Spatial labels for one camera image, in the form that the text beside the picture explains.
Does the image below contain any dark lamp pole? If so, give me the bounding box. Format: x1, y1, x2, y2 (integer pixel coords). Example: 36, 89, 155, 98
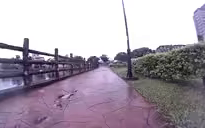
121, 0, 134, 80

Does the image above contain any red stone paved path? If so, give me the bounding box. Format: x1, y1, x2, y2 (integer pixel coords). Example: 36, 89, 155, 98
0, 65, 173, 128

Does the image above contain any row of trees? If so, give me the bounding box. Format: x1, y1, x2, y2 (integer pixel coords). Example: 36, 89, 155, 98
87, 46, 155, 65

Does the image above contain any green hedge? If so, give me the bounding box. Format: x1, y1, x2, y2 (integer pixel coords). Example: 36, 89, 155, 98
132, 40, 205, 89

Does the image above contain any low dark building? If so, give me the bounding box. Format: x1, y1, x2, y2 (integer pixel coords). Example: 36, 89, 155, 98
155, 44, 187, 54

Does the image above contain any grass strip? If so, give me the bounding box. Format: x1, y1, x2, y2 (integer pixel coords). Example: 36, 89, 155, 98
110, 65, 205, 128

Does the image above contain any water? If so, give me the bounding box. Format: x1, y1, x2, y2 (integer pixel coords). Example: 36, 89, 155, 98
0, 63, 58, 94

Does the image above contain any tall grey building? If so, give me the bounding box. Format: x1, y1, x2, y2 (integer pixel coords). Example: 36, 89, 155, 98
192, 3, 205, 42

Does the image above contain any dark wooden rail fence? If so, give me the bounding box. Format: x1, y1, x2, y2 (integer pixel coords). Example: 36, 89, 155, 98
0, 37, 100, 90

